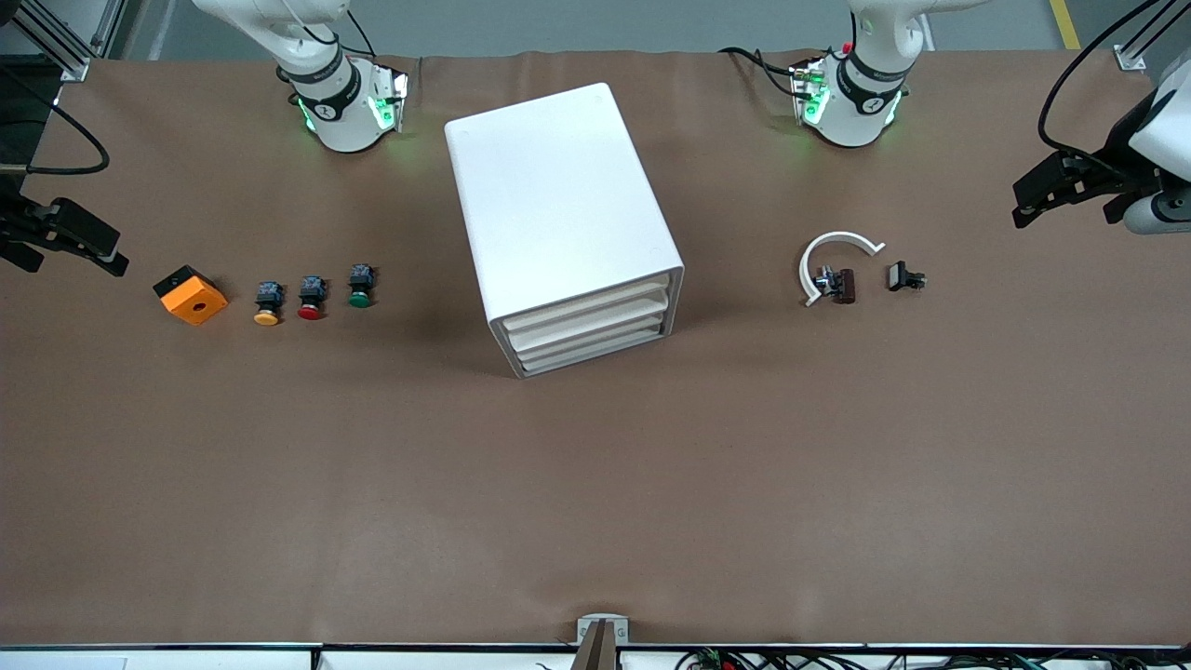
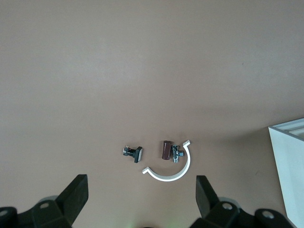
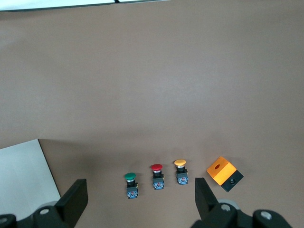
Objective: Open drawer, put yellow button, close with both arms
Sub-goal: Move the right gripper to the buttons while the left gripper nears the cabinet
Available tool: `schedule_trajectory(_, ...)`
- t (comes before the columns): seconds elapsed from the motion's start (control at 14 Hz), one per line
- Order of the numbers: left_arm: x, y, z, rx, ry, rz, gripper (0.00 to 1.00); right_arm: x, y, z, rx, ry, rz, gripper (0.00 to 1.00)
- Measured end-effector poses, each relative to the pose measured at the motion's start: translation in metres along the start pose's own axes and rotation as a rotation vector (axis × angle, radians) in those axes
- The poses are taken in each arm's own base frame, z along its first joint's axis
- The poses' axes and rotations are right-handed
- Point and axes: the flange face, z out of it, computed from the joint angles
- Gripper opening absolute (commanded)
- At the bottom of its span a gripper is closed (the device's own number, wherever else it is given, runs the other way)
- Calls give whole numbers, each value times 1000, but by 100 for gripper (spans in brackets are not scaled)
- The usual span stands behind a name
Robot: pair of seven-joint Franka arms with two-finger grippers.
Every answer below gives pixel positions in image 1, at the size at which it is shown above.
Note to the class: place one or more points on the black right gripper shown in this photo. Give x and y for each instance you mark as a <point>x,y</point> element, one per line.
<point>11,224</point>

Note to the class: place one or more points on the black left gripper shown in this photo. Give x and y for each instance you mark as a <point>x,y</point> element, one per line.
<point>1116,160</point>

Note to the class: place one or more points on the yellow push button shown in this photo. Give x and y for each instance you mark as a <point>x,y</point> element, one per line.
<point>267,312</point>

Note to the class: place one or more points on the white plastic drawer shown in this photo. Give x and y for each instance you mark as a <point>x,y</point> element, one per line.
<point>595,348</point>
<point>591,326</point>
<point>586,305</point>

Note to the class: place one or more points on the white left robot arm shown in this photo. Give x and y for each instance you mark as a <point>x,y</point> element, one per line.
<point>856,112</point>

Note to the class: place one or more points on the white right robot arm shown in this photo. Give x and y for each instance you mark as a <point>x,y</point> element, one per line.
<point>344,112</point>

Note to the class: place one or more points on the red push button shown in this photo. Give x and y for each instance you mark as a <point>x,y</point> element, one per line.
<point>312,305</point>

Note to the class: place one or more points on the green push button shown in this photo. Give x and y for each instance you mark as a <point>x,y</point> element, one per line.
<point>360,290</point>

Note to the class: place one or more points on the white drawer cabinet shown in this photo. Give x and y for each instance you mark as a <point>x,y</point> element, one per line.
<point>549,186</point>

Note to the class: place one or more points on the orange box with hole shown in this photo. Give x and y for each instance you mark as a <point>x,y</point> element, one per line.
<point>191,298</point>

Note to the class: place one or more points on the small black clip part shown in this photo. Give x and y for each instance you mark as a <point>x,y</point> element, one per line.
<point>901,276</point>

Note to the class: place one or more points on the dark brown block with clip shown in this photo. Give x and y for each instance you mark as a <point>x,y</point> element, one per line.
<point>842,286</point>

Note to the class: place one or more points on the brown table mat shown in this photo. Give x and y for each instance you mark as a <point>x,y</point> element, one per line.
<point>279,512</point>

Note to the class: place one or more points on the aluminium frame profile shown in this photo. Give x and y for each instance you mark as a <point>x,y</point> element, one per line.
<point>74,65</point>
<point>1130,58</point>

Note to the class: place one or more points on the grey metal bracket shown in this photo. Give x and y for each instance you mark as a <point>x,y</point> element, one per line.
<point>586,628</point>

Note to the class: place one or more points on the brown wedge post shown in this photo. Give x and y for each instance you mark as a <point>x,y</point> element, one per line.
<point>597,651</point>

